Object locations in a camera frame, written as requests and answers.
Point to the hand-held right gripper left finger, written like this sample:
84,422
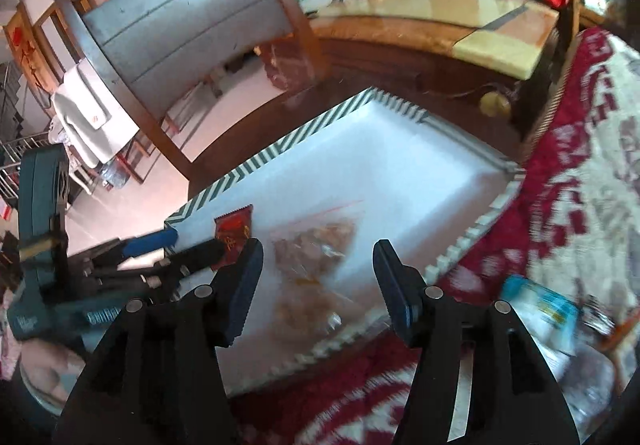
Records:
247,285

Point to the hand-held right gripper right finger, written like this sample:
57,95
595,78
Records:
395,285

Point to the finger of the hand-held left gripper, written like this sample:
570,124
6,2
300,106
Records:
200,255
150,241

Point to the red snack packet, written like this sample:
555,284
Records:
235,227

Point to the clear zip bag of snacks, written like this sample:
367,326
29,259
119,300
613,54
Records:
310,250

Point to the white box with striped rim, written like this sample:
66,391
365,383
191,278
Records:
375,165

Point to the blue and white snack packet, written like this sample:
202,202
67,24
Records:
542,312

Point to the person's left hand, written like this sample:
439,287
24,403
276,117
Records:
47,370

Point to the metal rack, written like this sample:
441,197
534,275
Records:
20,150

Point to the clear water bottle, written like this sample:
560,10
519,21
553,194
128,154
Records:
114,174

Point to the white towel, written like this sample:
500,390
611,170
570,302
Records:
90,120

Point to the wooden chair with grey back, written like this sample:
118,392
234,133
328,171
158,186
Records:
175,25

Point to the red and white floral blanket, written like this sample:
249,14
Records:
575,150

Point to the wooden table with yellow top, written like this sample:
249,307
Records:
425,5

